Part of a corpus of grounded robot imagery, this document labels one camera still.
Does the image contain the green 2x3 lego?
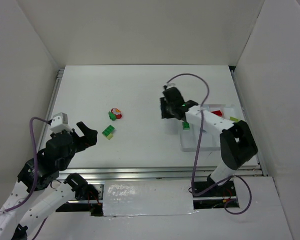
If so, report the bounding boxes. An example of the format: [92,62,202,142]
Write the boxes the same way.
[102,125,115,138]
[182,122,190,131]

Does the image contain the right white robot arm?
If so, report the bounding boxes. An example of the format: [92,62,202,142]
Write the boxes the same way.
[160,85,258,196]

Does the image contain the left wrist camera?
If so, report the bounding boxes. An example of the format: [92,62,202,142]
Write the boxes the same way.
[50,112,73,134]

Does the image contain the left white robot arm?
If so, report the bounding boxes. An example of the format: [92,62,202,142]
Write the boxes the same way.
[0,119,98,240]

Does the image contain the green small lego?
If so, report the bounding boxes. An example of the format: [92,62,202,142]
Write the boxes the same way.
[108,111,116,121]

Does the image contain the silver foil cover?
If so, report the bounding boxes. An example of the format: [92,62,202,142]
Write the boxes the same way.
[103,180,195,217]

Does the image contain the aluminium frame rail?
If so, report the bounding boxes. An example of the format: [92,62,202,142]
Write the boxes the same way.
[57,166,263,181]

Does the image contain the white compartment tray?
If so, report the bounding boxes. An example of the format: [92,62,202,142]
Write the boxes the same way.
[178,104,242,152]

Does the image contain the red flower lego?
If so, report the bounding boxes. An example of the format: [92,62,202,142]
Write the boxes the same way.
[111,108,122,119]

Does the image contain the red lego brick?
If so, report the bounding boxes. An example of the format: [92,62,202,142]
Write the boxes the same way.
[212,110,223,117]

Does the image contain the pale yellow rounded lego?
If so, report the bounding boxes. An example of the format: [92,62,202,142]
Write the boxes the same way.
[229,116,239,123]

